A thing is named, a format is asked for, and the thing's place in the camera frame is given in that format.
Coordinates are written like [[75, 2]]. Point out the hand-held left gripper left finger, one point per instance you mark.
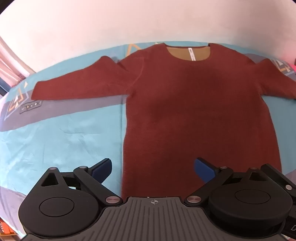
[[103, 170]]

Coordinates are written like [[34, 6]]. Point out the red long-sleeve sweater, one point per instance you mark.
[[196, 104]]

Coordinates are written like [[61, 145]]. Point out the orange box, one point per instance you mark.
[[4, 228]]

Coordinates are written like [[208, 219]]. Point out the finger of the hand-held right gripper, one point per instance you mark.
[[277, 177]]

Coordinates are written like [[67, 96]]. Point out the teal grey printed blanket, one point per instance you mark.
[[69, 139]]

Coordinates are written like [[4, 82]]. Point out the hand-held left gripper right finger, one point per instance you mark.
[[203, 170]]

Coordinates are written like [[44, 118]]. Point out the pink striped curtain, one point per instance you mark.
[[11, 64]]

